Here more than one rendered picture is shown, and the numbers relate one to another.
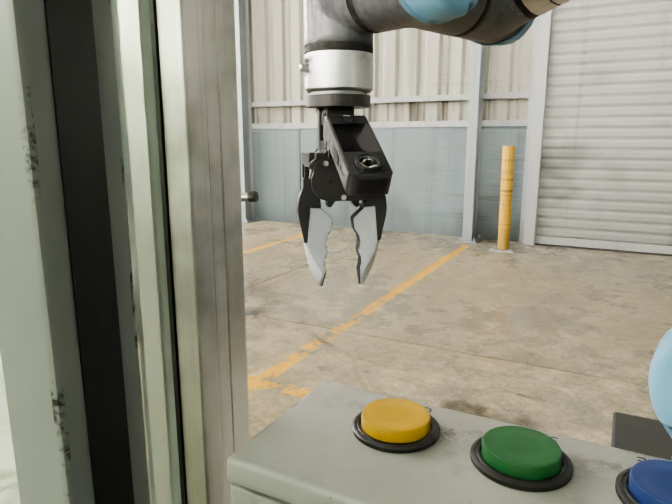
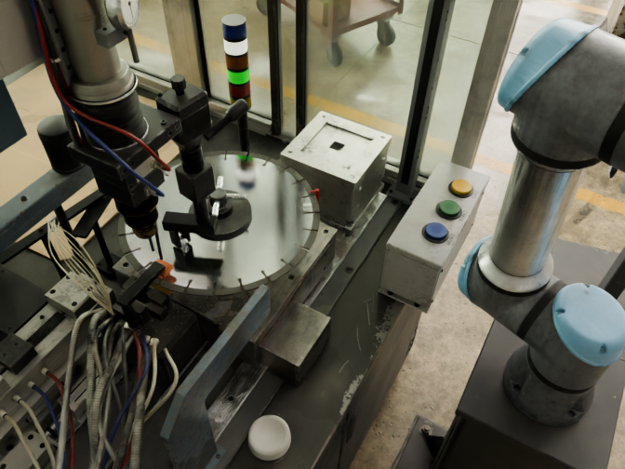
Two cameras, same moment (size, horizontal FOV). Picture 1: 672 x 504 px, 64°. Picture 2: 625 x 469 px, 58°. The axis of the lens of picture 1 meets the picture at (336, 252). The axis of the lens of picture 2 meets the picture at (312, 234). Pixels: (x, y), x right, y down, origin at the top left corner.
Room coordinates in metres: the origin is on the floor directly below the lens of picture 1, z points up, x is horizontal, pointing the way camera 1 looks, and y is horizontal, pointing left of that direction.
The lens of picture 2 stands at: (0.00, -0.87, 1.67)
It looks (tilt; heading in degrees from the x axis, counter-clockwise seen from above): 48 degrees down; 91
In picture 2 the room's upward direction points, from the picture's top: 2 degrees clockwise
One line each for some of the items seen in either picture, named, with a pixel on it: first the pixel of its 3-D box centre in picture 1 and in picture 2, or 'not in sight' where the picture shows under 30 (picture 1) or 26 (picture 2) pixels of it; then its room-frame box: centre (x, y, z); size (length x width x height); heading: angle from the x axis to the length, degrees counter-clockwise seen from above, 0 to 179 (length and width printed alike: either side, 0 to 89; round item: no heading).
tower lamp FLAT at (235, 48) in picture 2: not in sight; (235, 43); (-0.17, 0.12, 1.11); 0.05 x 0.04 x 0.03; 152
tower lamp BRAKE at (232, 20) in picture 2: not in sight; (233, 27); (-0.17, 0.12, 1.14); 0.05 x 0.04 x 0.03; 152
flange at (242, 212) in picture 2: not in sight; (219, 209); (-0.17, -0.18, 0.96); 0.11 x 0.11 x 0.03
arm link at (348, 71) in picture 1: (336, 76); not in sight; (0.62, 0.00, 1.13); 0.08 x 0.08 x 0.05
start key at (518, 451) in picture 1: (520, 461); (448, 210); (0.26, -0.10, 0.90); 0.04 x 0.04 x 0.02
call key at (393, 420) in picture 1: (395, 428); (460, 189); (0.29, -0.03, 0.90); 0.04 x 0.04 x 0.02
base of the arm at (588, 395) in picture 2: not in sight; (555, 371); (0.42, -0.38, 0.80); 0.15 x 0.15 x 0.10
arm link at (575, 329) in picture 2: not in sight; (576, 332); (0.42, -0.38, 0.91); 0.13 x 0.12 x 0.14; 134
